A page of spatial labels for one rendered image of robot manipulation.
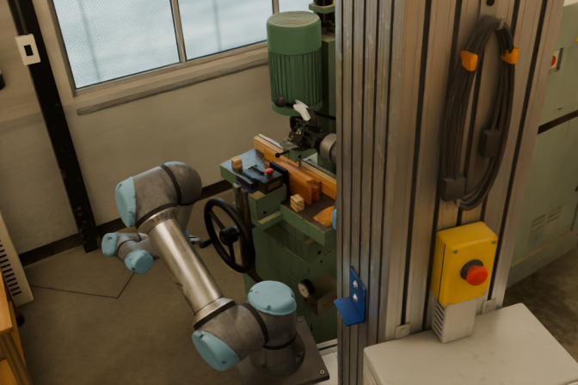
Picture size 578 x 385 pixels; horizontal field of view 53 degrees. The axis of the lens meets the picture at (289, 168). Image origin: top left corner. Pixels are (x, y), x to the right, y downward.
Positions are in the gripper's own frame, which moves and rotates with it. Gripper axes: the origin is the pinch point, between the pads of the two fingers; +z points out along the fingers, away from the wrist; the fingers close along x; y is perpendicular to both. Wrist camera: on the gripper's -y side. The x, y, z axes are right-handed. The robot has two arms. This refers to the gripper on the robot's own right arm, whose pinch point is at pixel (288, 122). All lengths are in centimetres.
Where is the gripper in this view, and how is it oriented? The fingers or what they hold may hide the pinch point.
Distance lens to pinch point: 182.0
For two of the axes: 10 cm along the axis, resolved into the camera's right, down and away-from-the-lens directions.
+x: -3.3, 9.2, 2.2
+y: -6.9, -0.8, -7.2
